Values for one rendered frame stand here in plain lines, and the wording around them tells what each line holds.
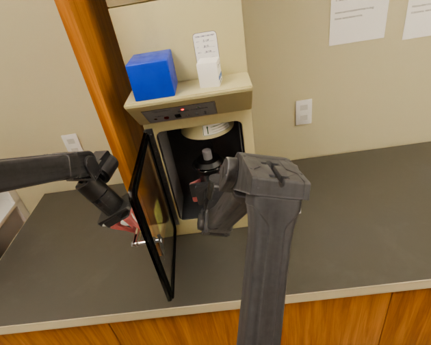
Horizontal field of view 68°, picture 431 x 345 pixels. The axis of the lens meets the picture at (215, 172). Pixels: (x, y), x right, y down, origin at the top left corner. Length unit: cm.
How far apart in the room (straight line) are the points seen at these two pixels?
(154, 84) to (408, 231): 93
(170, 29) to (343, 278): 85
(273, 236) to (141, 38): 64
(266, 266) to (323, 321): 83
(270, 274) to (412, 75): 130
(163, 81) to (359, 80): 93
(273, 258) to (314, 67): 109
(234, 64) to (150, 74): 23
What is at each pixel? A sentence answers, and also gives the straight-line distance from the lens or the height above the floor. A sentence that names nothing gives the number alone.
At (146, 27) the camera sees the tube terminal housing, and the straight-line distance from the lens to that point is 89.
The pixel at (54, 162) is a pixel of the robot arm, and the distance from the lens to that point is 72.
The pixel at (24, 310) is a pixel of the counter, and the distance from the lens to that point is 127.
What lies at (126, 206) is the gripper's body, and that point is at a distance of 82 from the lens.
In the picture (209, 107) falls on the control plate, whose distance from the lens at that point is 86.
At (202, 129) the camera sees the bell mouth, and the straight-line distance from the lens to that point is 99.
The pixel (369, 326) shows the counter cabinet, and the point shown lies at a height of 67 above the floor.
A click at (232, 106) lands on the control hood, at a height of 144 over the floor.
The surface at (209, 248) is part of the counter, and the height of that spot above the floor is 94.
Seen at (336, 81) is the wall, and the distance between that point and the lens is 147.
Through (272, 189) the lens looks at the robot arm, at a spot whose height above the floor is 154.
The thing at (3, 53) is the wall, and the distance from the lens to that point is 155.
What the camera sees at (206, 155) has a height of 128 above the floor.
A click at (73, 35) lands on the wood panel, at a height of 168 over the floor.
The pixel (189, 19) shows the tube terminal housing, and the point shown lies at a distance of 88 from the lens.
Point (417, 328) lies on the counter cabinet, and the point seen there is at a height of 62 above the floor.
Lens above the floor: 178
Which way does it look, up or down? 34 degrees down
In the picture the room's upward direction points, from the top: 10 degrees counter-clockwise
